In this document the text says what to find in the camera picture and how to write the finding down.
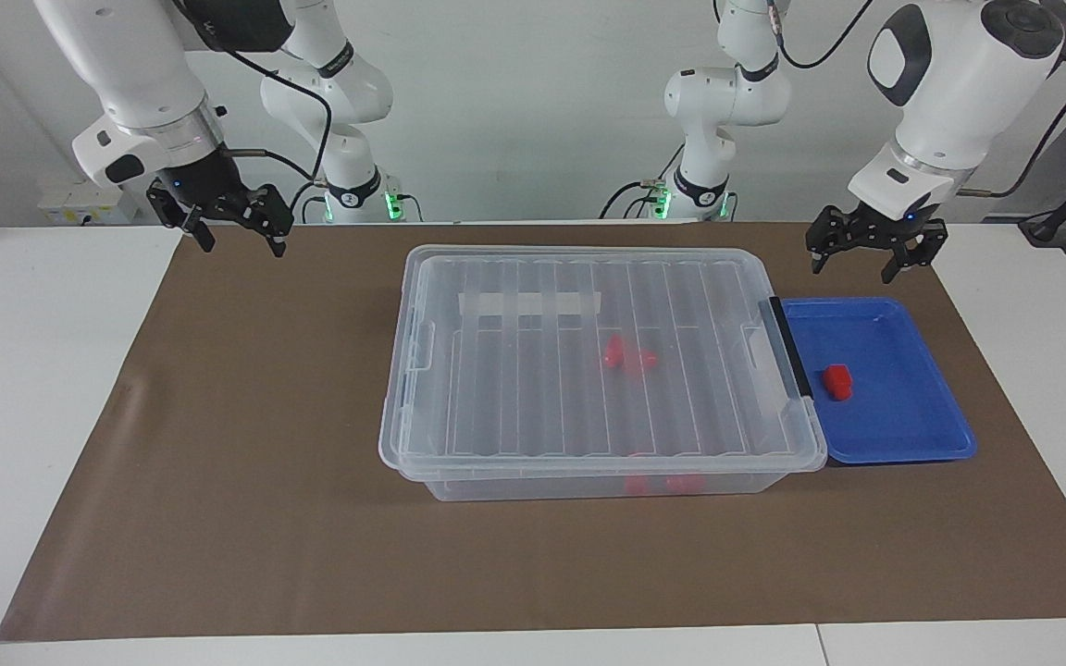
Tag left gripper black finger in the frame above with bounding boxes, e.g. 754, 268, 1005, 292
882, 221, 949, 284
805, 204, 863, 275

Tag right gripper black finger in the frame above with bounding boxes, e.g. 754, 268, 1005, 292
145, 184, 217, 253
241, 184, 296, 258

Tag clear ribbed plastic lid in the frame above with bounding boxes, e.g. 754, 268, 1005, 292
378, 244, 828, 482

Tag blue plastic tray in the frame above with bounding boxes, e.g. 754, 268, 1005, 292
781, 296, 977, 466

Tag clear plastic storage box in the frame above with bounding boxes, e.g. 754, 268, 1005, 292
383, 247, 826, 502

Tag white power strip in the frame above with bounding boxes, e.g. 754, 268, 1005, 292
38, 180, 155, 227

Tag brown table mat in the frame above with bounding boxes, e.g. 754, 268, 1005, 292
0, 222, 1066, 642

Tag black right base cables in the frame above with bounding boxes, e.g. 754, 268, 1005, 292
285, 176, 423, 225

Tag black base cables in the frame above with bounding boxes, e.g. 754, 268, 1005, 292
285, 176, 423, 225
600, 143, 684, 221

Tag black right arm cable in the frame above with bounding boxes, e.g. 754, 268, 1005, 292
217, 46, 335, 186

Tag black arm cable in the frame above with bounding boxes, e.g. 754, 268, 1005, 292
217, 46, 335, 186
778, 0, 1066, 199

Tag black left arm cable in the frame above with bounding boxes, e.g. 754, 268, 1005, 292
778, 0, 1066, 199

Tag black box latch handle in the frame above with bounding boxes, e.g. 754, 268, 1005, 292
767, 296, 814, 401

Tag black left base cables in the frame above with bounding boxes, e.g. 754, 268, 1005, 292
600, 143, 684, 221

